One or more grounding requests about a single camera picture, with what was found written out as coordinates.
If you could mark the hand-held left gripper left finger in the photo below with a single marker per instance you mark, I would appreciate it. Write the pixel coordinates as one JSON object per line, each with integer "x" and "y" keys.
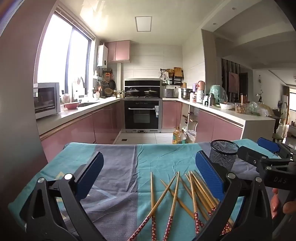
{"x": 92, "y": 169}

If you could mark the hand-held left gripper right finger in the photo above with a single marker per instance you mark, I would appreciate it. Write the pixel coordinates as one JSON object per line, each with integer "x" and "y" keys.
{"x": 208, "y": 171}

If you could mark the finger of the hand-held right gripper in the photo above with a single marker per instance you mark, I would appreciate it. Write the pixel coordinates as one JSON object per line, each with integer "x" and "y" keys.
{"x": 268, "y": 144}
{"x": 248, "y": 154}

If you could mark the black mesh utensil cup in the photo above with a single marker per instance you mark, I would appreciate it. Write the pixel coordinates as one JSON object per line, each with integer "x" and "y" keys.
{"x": 223, "y": 157}

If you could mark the bunch of bamboo chopsticks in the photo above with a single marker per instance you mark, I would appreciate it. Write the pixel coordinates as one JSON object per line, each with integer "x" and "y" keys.
{"x": 195, "y": 197}

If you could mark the person's right hand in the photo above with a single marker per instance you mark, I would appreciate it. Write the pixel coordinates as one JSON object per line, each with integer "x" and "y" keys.
{"x": 275, "y": 204}

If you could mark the teal and grey tablecloth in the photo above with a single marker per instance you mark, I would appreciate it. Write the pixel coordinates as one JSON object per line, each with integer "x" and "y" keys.
{"x": 120, "y": 166}

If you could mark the white bowl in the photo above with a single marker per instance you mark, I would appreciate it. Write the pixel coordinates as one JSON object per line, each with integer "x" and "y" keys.
{"x": 226, "y": 106}

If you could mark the pink bowl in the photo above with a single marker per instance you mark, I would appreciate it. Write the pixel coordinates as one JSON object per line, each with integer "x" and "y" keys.
{"x": 71, "y": 105}

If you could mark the green kitchen appliance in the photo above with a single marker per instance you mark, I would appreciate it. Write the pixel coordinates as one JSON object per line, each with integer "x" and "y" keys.
{"x": 218, "y": 93}

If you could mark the black built-in oven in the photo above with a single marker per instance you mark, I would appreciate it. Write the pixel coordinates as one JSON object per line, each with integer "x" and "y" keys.
{"x": 141, "y": 114}

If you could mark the chrome sink faucet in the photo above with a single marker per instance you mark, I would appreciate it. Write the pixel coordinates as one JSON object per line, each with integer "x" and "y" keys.
{"x": 73, "y": 92}

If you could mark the stainless steel stockpot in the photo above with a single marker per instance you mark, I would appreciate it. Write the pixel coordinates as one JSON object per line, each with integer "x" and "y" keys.
{"x": 186, "y": 93}

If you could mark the pink kettle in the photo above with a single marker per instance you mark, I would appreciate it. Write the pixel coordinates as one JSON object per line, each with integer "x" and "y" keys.
{"x": 201, "y": 85}

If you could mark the silver microwave oven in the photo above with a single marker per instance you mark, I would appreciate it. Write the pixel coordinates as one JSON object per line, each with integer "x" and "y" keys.
{"x": 45, "y": 99}

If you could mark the black lidded wok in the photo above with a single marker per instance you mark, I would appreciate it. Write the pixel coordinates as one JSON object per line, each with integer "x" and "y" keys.
{"x": 132, "y": 91}
{"x": 150, "y": 92}

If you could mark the silver rice cooker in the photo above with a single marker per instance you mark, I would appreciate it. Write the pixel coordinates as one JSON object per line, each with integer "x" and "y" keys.
{"x": 168, "y": 93}

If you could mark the black range hood stove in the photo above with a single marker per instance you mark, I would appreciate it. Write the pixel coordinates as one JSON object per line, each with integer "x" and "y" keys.
{"x": 142, "y": 83}

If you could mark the kitchen window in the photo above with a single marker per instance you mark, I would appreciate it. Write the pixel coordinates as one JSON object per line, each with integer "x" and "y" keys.
{"x": 62, "y": 51}

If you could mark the square ceiling light panel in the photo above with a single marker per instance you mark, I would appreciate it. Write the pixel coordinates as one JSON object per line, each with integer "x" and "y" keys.
{"x": 143, "y": 23}

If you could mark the black wall utensil rack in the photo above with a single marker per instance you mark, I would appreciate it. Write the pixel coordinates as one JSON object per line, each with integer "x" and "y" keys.
{"x": 173, "y": 77}

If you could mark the white wall water heater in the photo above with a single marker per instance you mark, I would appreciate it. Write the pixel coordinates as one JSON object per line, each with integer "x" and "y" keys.
{"x": 102, "y": 55}

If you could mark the pink wall cabinet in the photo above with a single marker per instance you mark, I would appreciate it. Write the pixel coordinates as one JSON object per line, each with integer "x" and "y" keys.
{"x": 119, "y": 51}

